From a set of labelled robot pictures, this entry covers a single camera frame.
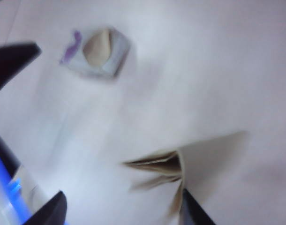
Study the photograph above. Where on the beige tissue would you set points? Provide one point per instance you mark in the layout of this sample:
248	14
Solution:
166	164
96	49

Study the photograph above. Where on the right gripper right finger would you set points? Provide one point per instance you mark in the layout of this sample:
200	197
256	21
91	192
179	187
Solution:
192	213

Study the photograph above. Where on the white purple tissue packet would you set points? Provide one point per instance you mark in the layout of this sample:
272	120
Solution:
98	70

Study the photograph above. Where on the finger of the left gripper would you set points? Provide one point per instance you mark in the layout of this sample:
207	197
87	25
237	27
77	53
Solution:
9	61
2	164

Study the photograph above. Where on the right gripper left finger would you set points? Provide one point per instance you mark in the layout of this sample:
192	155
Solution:
51	213

